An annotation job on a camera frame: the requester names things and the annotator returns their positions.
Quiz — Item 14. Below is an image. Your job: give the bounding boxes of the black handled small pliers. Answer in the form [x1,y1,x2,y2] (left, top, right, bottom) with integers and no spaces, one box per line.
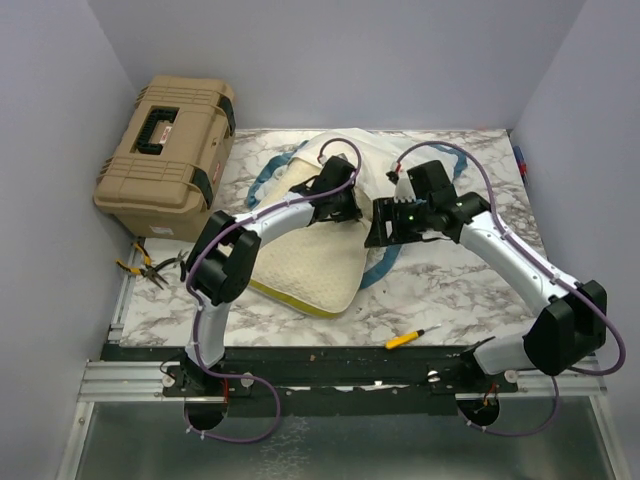
[156,250,189,282]

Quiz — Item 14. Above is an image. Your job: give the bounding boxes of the aluminium extrusion frame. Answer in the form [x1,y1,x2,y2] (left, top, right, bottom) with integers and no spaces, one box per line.
[60,242,638,479]

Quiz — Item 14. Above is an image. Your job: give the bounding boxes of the purple cable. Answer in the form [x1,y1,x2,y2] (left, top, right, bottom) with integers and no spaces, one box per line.
[387,140,628,438]
[183,137,363,445]

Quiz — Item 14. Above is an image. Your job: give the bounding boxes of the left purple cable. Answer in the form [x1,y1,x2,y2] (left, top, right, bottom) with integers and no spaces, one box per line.
[183,137,363,445]

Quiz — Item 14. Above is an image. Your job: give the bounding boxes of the yellow handled screwdriver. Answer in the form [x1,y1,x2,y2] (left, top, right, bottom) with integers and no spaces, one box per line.
[384,324,441,350]

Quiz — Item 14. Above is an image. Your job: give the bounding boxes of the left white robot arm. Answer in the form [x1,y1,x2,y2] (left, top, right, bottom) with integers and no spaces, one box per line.
[185,155,362,395]

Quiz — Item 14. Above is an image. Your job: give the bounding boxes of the tan plastic toolbox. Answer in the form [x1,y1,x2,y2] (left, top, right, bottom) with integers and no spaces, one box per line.
[93,75,236,242]

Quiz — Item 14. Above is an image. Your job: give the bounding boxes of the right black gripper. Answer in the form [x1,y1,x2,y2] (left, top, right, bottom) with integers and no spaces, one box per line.
[365,195,433,247]

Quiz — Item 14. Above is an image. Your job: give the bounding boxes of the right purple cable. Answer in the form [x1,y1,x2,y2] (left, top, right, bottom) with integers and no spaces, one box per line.
[387,140,628,438]

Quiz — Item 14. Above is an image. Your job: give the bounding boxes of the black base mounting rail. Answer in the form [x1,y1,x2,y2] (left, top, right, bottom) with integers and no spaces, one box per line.
[101,344,517,424]

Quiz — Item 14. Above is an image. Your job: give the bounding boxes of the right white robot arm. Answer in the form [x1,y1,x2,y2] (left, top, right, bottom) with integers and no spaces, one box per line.
[365,161,607,391]

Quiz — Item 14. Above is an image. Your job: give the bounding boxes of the white blue-trimmed pillowcase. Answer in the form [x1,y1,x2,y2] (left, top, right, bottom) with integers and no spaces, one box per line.
[245,128,468,290]

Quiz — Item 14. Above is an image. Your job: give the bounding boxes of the blue red marker pen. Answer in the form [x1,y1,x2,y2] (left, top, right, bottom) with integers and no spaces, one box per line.
[513,146,529,186]

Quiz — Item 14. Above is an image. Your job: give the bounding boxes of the yellow handled pliers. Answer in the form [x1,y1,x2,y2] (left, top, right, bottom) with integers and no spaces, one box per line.
[115,241,169,290]

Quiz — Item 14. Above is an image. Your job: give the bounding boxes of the cream yellow-edged pillow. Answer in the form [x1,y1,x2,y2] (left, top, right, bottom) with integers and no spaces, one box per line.
[250,182,372,318]

